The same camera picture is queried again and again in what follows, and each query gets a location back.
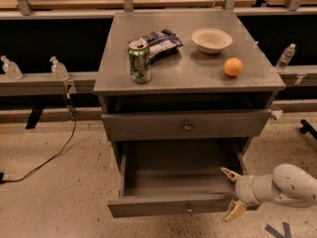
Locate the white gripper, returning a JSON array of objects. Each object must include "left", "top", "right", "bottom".
[{"left": 221, "top": 167, "right": 261, "bottom": 222}]

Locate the grey drawer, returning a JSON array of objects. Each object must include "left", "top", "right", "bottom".
[
  {"left": 108, "top": 138, "right": 247, "bottom": 217},
  {"left": 102, "top": 109, "right": 270, "bottom": 141}
]

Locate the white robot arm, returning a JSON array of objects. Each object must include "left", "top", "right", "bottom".
[{"left": 221, "top": 164, "right": 317, "bottom": 222}]

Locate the grey wooden drawer cabinet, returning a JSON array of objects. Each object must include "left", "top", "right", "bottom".
[{"left": 93, "top": 10, "right": 286, "bottom": 157}]

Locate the grey top drawer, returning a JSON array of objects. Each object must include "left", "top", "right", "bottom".
[{"left": 102, "top": 109, "right": 270, "bottom": 141}]

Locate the black chair base leg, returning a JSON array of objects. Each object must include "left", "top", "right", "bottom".
[{"left": 299, "top": 119, "right": 317, "bottom": 140}]

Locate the orange fruit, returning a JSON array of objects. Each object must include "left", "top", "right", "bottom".
[{"left": 224, "top": 58, "right": 243, "bottom": 76}]

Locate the clear water bottle right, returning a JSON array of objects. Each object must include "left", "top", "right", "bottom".
[{"left": 275, "top": 44, "right": 296, "bottom": 72}]

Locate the white paper bowl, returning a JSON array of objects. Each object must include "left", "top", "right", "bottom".
[{"left": 191, "top": 29, "right": 233, "bottom": 54}]

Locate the blue white chip bag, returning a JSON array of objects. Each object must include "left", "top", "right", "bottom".
[{"left": 136, "top": 29, "right": 183, "bottom": 62}]

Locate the green soda can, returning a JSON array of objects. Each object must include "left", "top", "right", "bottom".
[{"left": 128, "top": 38, "right": 151, "bottom": 83}]

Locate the clear bottle on ledge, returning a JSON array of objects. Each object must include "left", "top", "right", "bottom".
[{"left": 50, "top": 57, "right": 69, "bottom": 81}]

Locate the clear bottle far left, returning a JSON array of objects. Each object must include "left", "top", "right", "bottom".
[{"left": 1, "top": 56, "right": 23, "bottom": 79}]

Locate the black power cable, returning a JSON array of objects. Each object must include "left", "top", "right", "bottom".
[{"left": 0, "top": 82, "right": 78, "bottom": 184}]

